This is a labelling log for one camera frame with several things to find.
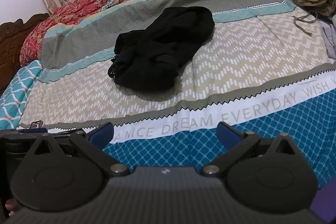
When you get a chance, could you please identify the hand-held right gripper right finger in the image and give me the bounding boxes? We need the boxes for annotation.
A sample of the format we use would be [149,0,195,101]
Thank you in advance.
[201,122,298,177]

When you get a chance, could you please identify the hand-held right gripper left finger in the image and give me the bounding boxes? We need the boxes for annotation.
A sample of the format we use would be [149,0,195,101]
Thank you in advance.
[29,122,129,177]

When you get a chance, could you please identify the black pants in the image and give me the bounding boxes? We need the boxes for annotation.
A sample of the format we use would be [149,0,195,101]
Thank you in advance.
[108,6,215,90]

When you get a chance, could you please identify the person's left hand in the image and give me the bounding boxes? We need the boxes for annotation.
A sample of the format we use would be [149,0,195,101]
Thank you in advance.
[5,199,19,217]

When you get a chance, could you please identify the teal lattice pattern blanket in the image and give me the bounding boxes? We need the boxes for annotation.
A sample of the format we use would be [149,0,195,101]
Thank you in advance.
[0,59,45,130]

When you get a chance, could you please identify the striped patterned bedsheet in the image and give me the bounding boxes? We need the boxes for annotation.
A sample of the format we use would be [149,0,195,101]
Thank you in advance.
[18,0,336,189]

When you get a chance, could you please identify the carved wooden headboard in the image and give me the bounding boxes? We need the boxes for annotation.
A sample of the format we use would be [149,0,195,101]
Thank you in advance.
[0,13,50,92]

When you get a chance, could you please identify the purple cloth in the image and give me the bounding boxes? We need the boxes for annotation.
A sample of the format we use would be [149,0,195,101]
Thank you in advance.
[308,182,336,224]

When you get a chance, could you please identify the floral patchwork quilt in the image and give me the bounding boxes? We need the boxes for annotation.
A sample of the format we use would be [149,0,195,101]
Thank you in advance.
[20,0,301,67]

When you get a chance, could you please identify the grey cloth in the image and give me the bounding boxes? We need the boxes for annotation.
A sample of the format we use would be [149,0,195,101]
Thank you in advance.
[319,17,336,60]

